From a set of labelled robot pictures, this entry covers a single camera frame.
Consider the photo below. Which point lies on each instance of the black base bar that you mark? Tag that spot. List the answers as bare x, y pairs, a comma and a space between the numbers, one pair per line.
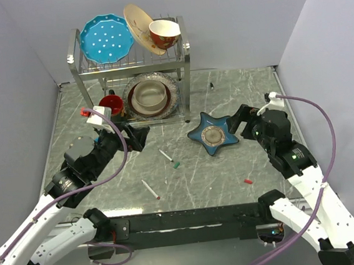
157, 230

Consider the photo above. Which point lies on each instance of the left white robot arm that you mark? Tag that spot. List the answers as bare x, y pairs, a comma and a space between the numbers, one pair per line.
84, 161

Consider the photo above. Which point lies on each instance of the white pen with red tip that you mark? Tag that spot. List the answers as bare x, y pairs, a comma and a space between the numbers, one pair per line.
156, 196

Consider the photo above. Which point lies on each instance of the ornate grey rimmed plate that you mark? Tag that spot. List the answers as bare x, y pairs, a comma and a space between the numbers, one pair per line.
170, 83

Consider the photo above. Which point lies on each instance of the white pen with green tip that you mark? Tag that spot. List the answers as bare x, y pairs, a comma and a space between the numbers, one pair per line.
166, 155

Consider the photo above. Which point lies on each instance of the blue star-shaped dish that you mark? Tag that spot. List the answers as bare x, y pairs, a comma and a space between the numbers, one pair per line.
212, 133

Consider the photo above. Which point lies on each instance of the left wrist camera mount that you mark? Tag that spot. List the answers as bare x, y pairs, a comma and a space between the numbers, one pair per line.
98, 119

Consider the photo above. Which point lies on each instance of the red pen cap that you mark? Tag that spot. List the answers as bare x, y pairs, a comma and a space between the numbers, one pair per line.
248, 181

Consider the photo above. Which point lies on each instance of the steel two-tier dish rack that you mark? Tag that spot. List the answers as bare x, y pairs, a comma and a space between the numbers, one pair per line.
116, 75

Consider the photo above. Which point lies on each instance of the red floral bowl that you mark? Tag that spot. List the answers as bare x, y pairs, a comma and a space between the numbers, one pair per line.
164, 33

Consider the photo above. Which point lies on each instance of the dark red plate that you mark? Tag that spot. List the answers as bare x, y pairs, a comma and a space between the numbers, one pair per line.
137, 109

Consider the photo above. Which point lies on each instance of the blue polka dot plate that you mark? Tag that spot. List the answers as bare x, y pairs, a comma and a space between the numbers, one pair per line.
106, 39

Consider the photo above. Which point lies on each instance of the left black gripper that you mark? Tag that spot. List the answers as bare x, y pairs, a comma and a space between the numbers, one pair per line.
136, 136

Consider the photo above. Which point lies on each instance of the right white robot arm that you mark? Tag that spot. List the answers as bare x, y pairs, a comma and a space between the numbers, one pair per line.
329, 229

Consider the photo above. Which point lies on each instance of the red and black mug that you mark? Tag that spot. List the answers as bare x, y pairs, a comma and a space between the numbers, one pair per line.
116, 104

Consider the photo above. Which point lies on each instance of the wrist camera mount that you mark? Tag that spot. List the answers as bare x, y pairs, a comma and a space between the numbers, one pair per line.
272, 98
98, 119

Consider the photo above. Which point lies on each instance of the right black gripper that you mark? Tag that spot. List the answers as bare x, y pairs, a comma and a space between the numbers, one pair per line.
245, 113

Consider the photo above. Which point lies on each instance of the cream floral plate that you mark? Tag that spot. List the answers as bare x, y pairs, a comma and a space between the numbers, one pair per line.
138, 22

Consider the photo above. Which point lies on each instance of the beige ceramic bowl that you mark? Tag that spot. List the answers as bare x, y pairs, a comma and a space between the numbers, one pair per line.
151, 95

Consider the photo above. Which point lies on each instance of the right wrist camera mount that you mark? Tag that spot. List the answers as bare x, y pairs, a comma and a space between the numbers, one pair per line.
272, 98

